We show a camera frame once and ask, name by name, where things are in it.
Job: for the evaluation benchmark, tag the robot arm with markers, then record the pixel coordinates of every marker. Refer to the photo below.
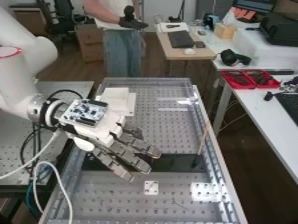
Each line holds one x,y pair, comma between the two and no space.
20,76

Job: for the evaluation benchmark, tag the clear box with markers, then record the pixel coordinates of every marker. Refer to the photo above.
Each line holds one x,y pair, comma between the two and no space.
208,133

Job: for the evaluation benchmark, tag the cardboard box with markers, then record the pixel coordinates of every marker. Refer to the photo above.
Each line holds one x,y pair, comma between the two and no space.
89,43

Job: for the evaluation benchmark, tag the wooden desk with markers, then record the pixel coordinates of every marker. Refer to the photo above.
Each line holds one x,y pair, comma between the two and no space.
177,53

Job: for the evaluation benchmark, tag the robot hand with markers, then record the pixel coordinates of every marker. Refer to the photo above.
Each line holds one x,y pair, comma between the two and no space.
100,125

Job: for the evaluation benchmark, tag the white computer mouse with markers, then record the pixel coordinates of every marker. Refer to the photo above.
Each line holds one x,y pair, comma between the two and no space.
189,51

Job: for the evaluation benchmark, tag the black keyboard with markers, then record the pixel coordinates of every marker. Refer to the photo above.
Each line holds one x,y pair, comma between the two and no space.
289,105
180,39

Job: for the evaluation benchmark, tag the person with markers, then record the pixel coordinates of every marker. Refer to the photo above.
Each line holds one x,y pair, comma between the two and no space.
121,46

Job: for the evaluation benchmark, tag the thin stick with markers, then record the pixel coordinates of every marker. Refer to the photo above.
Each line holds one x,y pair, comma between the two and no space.
202,140

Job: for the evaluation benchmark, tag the white desk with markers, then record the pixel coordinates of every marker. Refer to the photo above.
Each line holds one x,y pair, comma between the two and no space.
261,113

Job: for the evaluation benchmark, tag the black headphones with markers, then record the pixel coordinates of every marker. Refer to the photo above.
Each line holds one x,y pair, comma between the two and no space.
230,56

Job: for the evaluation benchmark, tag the black office chair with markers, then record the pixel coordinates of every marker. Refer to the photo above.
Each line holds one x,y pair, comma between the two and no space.
60,15

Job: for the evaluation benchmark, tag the small wooden box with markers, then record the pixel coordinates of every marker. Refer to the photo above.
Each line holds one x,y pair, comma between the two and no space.
224,31

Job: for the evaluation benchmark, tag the large black case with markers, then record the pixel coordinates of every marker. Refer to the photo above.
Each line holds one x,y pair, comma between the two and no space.
279,30

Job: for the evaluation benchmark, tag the black plate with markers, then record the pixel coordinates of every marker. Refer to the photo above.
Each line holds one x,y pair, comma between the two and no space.
174,163

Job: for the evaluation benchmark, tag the small white square plate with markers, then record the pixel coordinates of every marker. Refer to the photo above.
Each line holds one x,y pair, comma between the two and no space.
150,187

